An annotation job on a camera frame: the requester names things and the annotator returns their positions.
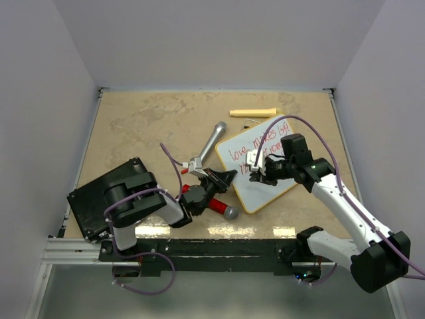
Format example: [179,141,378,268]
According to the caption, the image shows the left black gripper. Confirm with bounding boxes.
[197,167,236,203]

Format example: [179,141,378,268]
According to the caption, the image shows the yellow framed whiteboard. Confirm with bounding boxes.
[215,116,296,214]

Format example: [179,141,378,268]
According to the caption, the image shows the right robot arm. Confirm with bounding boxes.
[246,134,410,293]

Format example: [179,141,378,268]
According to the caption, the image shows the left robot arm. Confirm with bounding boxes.
[104,168,237,261]

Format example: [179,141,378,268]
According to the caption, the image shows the red toy microphone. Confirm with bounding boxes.
[181,184,239,221]

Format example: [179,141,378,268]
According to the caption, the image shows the silver toy microphone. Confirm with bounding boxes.
[199,122,227,162]

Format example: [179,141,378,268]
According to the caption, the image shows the cream toy microphone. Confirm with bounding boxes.
[229,108,283,118]

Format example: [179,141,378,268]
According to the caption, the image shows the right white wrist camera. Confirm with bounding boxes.
[245,150,266,174]

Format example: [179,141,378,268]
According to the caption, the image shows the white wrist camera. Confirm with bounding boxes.
[245,150,266,174]
[187,157,206,178]

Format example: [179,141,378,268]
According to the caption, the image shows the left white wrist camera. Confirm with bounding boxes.
[187,157,206,178]

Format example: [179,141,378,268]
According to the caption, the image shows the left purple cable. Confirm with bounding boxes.
[103,142,187,296]

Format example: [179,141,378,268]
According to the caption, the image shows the purple cable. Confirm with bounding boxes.
[103,142,187,296]
[254,115,425,286]

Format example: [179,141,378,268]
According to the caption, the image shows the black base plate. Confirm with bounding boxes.
[99,239,326,276]

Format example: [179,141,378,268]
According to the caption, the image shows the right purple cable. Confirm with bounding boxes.
[254,115,425,286]

